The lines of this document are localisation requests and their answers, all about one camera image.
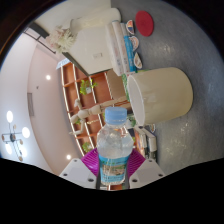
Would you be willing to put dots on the flat round red coaster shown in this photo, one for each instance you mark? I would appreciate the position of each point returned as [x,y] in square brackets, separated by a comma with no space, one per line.
[144,23]

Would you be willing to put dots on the cream cup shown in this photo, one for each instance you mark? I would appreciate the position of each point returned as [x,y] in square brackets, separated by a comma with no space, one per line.
[163,95]

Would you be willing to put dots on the white vase with flowers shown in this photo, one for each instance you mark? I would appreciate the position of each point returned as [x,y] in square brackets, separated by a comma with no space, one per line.
[100,20]

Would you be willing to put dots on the clear water bottle blue cap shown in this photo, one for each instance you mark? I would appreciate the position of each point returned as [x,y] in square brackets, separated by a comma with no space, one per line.
[113,150]

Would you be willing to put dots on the wooden shelf unit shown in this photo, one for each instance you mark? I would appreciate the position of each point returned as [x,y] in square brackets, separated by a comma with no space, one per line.
[71,75]

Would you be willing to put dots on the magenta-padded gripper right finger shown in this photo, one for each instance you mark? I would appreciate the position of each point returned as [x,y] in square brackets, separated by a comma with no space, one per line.
[146,171]

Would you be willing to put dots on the white book stack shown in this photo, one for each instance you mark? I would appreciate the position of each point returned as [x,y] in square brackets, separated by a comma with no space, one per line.
[118,46]

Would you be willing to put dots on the white wall switch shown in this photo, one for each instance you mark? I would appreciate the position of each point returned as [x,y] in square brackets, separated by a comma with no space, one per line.
[98,56]

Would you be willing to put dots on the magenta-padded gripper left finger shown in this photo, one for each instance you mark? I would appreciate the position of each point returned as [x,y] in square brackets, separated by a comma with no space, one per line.
[76,171]

